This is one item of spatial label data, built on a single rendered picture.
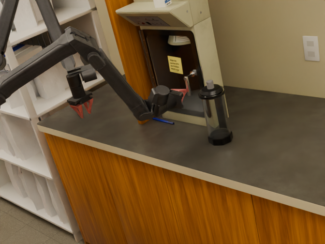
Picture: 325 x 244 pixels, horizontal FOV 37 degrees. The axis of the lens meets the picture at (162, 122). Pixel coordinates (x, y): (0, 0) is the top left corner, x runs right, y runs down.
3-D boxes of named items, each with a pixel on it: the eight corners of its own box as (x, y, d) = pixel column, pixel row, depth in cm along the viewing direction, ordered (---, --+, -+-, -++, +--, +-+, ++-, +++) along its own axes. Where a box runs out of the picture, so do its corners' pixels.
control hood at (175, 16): (139, 24, 218) (133, 2, 214) (194, 25, 196) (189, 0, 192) (120, 33, 211) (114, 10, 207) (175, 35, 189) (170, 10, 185)
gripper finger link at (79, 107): (95, 114, 221) (89, 95, 217) (82, 121, 217) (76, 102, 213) (85, 112, 225) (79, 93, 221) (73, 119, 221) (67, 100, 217)
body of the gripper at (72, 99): (93, 95, 219) (88, 80, 216) (76, 105, 213) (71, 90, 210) (84, 94, 223) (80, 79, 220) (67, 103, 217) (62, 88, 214)
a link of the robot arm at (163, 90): (132, 105, 198) (139, 120, 193) (136, 83, 190) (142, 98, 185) (160, 103, 202) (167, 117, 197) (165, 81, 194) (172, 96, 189)
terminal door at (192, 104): (160, 109, 235) (140, 28, 218) (210, 118, 214) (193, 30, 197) (159, 109, 235) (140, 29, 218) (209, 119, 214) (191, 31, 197)
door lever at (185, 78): (198, 91, 211) (194, 90, 213) (194, 71, 207) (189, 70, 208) (190, 97, 208) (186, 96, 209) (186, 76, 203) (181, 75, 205)
